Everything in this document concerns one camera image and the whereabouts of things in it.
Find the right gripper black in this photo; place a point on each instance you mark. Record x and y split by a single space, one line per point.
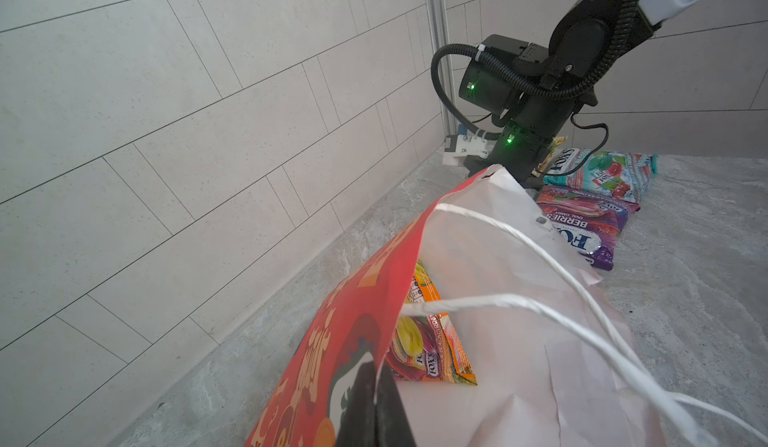
529 127

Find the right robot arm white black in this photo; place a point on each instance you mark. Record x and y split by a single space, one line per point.
530 90

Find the purple Fox's berries packet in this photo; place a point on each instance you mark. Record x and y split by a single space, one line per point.
590 223

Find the red paper gift bag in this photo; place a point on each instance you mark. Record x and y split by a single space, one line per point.
554 363

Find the teal Fox's candy packet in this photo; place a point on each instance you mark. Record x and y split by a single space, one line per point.
622 175

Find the left corner aluminium post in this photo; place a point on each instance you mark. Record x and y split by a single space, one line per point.
438 25

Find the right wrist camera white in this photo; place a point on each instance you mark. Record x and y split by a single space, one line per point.
466 148

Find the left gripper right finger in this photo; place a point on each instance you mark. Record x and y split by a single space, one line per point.
391 422

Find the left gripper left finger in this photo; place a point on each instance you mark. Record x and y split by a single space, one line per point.
358 424

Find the orange Fox's candy packet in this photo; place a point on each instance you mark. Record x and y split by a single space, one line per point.
428 349

